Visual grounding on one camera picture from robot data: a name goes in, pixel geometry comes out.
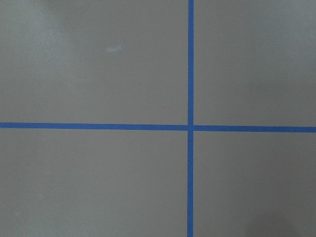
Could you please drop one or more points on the blue tape grid lines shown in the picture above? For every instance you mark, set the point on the blue tape grid lines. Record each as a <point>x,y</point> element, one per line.
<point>190,128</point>

